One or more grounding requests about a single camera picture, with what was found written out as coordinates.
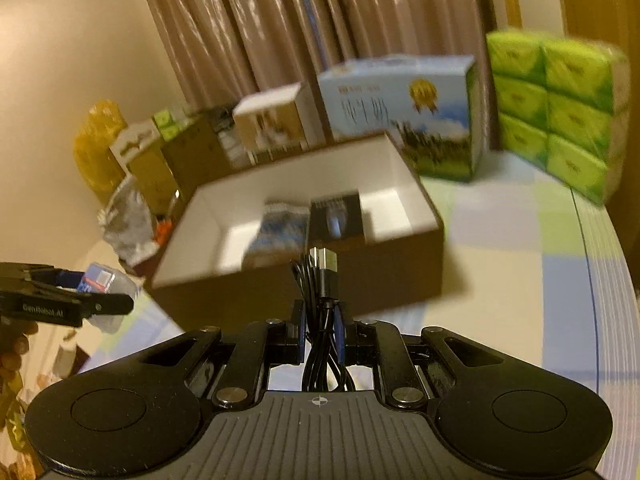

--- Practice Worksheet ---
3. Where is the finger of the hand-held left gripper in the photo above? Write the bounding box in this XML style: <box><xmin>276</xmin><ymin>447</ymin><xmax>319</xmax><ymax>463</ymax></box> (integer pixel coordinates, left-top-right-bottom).
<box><xmin>75</xmin><ymin>292</ymin><xmax>136</xmax><ymax>318</ymax></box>
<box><xmin>0</xmin><ymin>261</ymin><xmax>86</xmax><ymax>288</ymax></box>

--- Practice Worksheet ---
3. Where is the clear box with blue label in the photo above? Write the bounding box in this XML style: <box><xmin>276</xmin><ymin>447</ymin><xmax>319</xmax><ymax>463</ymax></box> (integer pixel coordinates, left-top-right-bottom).
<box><xmin>77</xmin><ymin>262</ymin><xmax>141</xmax><ymax>333</ymax></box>

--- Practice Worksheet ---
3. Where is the black usb cable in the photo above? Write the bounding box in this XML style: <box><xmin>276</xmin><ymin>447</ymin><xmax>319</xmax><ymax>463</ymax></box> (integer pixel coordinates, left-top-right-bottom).
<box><xmin>291</xmin><ymin>247</ymin><xmax>358</xmax><ymax>393</ymax></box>

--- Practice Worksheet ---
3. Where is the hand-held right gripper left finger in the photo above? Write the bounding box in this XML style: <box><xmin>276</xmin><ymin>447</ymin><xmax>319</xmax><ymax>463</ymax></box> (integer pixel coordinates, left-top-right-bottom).
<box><xmin>127</xmin><ymin>300</ymin><xmax>308</xmax><ymax>409</ymax></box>

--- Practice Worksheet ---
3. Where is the small white product box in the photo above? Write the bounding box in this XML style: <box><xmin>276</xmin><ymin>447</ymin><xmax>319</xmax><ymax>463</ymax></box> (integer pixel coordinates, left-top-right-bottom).
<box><xmin>232</xmin><ymin>81</ymin><xmax>326</xmax><ymax>163</ymax></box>

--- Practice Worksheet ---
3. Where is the black shaver box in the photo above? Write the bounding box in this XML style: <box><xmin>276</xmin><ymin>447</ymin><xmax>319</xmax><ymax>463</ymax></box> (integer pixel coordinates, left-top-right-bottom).
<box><xmin>307</xmin><ymin>191</ymin><xmax>368</xmax><ymax>246</ymax></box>

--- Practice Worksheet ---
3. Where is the checked tablecloth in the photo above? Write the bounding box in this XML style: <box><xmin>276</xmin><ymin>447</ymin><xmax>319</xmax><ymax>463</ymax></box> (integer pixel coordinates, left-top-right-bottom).
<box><xmin>50</xmin><ymin>150</ymin><xmax>640</xmax><ymax>461</ymax></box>

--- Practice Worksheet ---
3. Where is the golden curtain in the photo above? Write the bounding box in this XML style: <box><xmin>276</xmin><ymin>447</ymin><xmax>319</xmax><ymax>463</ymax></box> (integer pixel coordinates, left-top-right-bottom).
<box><xmin>552</xmin><ymin>0</ymin><xmax>640</xmax><ymax>61</ymax></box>

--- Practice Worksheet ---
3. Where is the stack of green tissue packs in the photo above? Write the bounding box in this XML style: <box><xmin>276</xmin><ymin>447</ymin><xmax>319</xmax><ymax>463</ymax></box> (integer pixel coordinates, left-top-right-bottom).
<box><xmin>486</xmin><ymin>30</ymin><xmax>632</xmax><ymax>206</ymax></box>

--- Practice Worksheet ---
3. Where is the yellow plastic bag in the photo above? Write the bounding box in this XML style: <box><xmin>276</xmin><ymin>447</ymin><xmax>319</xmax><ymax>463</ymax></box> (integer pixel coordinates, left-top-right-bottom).
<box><xmin>73</xmin><ymin>100</ymin><xmax>128</xmax><ymax>206</ymax></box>

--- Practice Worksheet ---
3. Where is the tan carton with white cutout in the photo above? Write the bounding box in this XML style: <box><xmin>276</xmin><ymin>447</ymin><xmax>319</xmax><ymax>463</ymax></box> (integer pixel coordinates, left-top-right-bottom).
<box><xmin>110</xmin><ymin>122</ymin><xmax>176</xmax><ymax>211</ymax></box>

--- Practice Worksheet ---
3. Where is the brown cardboard carton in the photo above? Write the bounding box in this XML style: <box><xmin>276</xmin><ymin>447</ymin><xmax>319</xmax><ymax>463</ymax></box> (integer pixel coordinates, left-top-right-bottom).
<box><xmin>160</xmin><ymin>115</ymin><xmax>241</xmax><ymax>196</ymax></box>

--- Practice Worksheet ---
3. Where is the small green tissue pack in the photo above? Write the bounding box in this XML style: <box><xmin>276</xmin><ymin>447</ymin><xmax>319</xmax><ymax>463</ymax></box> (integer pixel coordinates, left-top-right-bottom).
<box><xmin>152</xmin><ymin>105</ymin><xmax>187</xmax><ymax>141</ymax></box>

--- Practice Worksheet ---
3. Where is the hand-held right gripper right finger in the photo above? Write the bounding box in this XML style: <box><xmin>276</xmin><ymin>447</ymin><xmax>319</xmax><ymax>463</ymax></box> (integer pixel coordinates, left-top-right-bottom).
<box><xmin>332</xmin><ymin>300</ymin><xmax>507</xmax><ymax>409</ymax></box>

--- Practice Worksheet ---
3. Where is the blue patterned packet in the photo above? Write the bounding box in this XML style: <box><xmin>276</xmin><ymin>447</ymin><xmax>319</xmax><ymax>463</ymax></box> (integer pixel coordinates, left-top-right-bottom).
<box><xmin>243</xmin><ymin>200</ymin><xmax>311</xmax><ymax>268</ymax></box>

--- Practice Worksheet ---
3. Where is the brown curtain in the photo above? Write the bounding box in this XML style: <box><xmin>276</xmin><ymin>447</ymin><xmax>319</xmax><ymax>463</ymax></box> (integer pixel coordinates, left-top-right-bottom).
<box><xmin>132</xmin><ymin>0</ymin><xmax>496</xmax><ymax>111</ymax></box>

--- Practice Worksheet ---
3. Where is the brown cardboard storage box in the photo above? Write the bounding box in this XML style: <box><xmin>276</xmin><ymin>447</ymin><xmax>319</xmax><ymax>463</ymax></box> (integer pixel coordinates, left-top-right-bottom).
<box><xmin>150</xmin><ymin>131</ymin><xmax>445</xmax><ymax>318</ymax></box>

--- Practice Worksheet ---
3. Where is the blue milk carton box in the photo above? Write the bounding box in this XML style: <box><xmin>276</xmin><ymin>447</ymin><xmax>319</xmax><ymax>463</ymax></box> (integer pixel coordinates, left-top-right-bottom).
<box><xmin>316</xmin><ymin>55</ymin><xmax>483</xmax><ymax>183</ymax></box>

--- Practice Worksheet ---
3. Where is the person's left hand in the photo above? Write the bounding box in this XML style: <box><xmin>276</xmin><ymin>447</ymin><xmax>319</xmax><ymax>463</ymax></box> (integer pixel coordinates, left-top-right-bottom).
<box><xmin>0</xmin><ymin>321</ymin><xmax>40</xmax><ymax>376</ymax></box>

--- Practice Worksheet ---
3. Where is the silver plastic bag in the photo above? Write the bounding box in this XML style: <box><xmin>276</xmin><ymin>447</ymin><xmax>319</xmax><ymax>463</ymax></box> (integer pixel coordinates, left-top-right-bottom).
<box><xmin>97</xmin><ymin>175</ymin><xmax>161</xmax><ymax>268</ymax></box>

